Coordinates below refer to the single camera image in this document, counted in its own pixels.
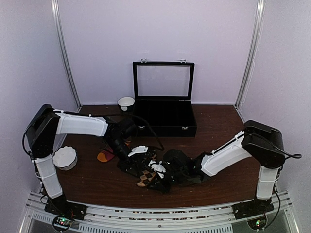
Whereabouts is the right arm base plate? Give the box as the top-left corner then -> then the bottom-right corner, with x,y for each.
232,196 -> 274,219

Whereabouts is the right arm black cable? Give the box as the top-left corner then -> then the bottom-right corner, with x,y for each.
191,135 -> 302,166

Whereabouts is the right aluminium corner post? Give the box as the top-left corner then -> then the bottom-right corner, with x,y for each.
235,0 -> 266,110

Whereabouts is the small white bowl dark rim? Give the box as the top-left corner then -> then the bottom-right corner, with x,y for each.
117,97 -> 135,112

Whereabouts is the maroon orange-toed sock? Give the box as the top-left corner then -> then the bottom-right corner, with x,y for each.
97,149 -> 115,163

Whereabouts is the black display case glass lid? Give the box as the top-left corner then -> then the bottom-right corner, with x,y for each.
132,58 -> 197,138

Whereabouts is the black tan argyle sock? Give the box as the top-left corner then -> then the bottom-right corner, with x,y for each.
136,170 -> 160,189

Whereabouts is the left aluminium corner post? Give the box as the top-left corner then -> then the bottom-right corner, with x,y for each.
51,0 -> 82,109

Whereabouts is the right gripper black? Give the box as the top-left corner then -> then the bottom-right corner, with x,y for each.
147,169 -> 187,195

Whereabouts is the aluminium corner post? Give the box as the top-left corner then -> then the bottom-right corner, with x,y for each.
51,0 -> 82,109
235,0 -> 266,110

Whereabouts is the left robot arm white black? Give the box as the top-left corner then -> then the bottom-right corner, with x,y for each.
22,104 -> 148,216

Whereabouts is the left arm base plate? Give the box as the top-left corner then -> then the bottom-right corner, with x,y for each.
44,195 -> 87,220

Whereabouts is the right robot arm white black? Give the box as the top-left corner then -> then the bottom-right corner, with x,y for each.
147,120 -> 285,215

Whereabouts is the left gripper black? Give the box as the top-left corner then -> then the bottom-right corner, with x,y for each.
105,137 -> 143,178

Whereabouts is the aluminium front rail frame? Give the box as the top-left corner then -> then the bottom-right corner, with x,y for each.
18,190 -> 301,233

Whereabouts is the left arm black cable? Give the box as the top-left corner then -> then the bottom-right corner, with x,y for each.
106,113 -> 165,151

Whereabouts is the white fluted dish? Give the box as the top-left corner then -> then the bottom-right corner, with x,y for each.
53,146 -> 78,171

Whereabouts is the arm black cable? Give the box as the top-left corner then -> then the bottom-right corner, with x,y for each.
191,135 -> 302,166
106,113 -> 165,151

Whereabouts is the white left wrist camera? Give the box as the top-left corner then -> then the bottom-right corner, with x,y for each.
128,145 -> 148,157

